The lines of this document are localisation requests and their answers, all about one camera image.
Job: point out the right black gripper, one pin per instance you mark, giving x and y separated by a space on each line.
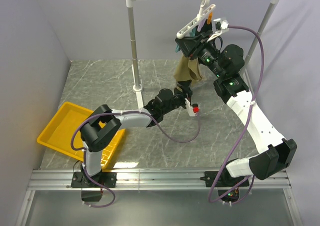
192 46

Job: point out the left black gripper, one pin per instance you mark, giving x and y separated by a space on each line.
185 86

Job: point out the khaki underwear white waistband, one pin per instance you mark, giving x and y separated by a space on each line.
188 70

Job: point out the white clip hanger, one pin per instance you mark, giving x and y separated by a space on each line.
204 11

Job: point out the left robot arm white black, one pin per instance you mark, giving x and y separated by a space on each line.
98 130

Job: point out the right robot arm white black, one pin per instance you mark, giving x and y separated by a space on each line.
275 153

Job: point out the teal clothes clip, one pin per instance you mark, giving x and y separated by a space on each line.
177 49

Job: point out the purple clothes clip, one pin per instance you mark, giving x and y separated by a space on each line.
200 26

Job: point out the orange clothes clip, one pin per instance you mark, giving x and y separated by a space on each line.
209 19

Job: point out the yellow plastic tray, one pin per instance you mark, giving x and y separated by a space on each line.
57 137

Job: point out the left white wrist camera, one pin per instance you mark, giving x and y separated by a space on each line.
192 109

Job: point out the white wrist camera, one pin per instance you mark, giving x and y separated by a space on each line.
221 26
192 109

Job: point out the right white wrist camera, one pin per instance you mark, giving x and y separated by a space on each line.
221 26

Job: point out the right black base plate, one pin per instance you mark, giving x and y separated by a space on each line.
225 180

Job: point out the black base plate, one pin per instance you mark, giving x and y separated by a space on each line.
225 180
80 180

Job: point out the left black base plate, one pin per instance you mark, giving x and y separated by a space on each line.
80 180

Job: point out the aluminium mounting rail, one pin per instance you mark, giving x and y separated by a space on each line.
172 196

